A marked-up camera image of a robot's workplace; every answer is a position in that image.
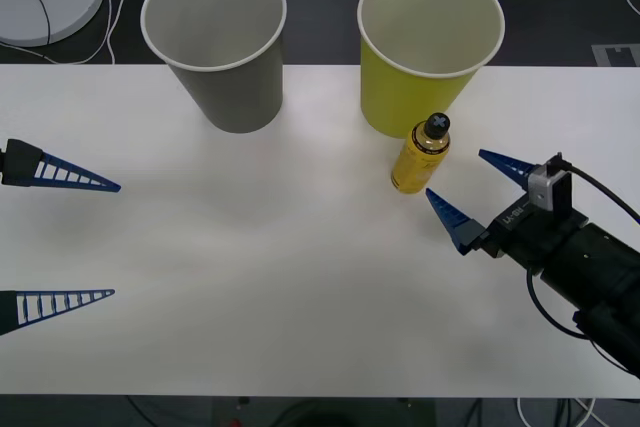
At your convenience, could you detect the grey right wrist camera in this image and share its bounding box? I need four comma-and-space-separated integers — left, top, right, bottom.
527, 151, 574, 221

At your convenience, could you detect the yellow bottle with black cap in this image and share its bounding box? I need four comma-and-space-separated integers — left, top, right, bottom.
390, 112, 452, 196

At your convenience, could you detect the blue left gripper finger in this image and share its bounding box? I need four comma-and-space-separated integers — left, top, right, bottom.
2, 138, 123, 193
0, 288, 116, 337

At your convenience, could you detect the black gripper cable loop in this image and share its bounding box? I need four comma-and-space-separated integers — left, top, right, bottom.
524, 266, 587, 341

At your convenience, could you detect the grey plastic waste bin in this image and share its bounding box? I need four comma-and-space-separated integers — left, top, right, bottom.
139, 0, 289, 135

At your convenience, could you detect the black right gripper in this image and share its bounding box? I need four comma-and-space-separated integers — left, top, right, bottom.
425, 148, 591, 276

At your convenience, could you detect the grey floor plate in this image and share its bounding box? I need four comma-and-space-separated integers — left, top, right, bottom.
591, 43, 640, 68

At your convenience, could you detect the white cable under table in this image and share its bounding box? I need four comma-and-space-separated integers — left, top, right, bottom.
516, 396, 599, 427

